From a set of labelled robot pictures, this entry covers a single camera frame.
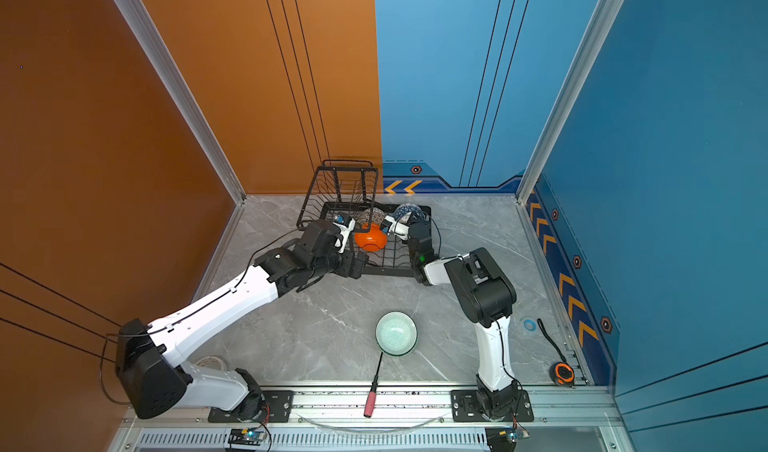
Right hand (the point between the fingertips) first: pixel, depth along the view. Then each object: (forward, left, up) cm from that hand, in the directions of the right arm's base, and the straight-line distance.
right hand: (417, 210), depth 98 cm
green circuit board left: (-59, +43, -15) cm, 75 cm away
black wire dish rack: (+5, +24, +6) cm, 25 cm away
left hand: (-21, +18, +7) cm, 28 cm away
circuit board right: (-60, -18, -16) cm, 65 cm away
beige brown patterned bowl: (-11, +14, +10) cm, 21 cm away
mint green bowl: (-36, +7, -11) cm, 39 cm away
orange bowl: (-5, +16, -9) cm, 19 cm away
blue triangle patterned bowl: (+8, +3, -7) cm, 11 cm away
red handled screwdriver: (-53, +14, -13) cm, 56 cm away
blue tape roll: (-33, -32, -15) cm, 48 cm away
